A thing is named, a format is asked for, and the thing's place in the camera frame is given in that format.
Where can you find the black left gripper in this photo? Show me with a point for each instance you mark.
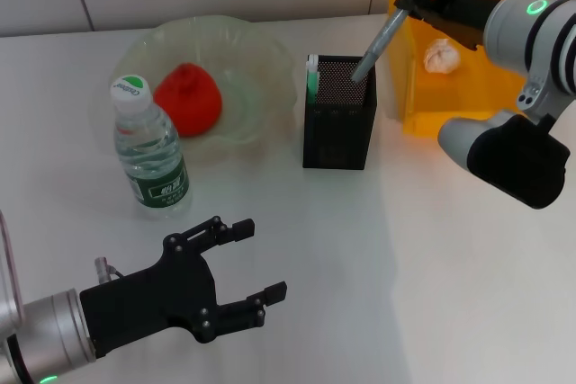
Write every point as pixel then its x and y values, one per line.
pixel 153 298

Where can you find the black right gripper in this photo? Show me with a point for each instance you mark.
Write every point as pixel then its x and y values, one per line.
pixel 468 8

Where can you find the white paper ball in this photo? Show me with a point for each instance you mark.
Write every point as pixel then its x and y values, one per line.
pixel 438 60

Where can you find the grey glitter marker pen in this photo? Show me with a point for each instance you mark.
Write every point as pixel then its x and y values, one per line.
pixel 382 38

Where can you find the clear green-label water bottle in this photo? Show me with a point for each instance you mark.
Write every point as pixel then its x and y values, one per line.
pixel 157 177

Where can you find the green utility knife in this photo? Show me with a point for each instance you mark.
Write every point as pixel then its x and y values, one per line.
pixel 312 83

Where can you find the red cone-shaped object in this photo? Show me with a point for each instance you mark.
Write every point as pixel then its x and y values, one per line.
pixel 193 100

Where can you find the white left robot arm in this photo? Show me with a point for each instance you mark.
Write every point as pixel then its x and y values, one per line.
pixel 49 330

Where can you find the black mesh pen holder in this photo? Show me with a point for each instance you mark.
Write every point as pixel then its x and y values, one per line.
pixel 337 141

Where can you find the clear glass fruit plate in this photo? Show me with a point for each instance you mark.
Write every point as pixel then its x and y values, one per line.
pixel 252 65

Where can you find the yellow plastic bin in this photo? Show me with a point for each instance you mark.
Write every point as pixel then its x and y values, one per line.
pixel 450 100

